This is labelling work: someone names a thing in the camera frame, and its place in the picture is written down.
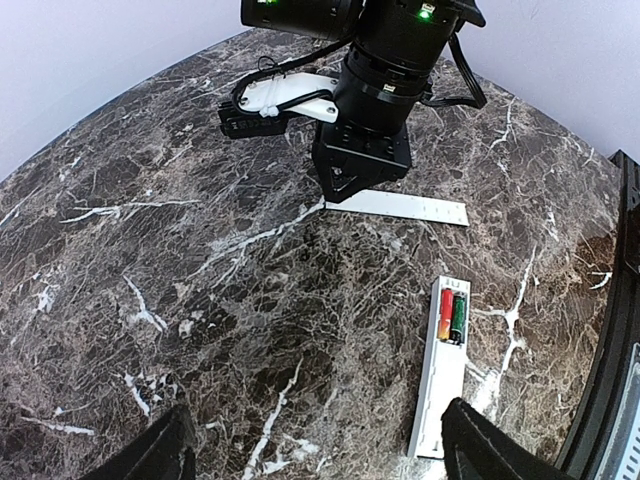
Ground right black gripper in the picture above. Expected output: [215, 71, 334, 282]
[312, 122, 412, 203]

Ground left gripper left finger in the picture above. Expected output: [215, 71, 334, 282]
[82, 404, 196, 479]

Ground red battery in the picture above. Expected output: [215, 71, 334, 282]
[437, 289, 454, 341]

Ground black front rail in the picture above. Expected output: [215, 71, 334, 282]
[555, 150, 639, 479]

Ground green battery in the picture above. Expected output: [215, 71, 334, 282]
[450, 293, 466, 345]

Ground white remote control body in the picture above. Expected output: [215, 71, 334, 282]
[407, 276, 471, 460]

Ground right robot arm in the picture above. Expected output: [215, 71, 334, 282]
[231, 1, 487, 203]

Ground white remote battery cover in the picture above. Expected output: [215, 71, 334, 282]
[325, 190, 470, 227]

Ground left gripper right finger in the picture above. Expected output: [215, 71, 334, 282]
[441, 397, 571, 479]

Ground white slotted cable duct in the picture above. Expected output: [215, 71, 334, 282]
[595, 343, 640, 480]

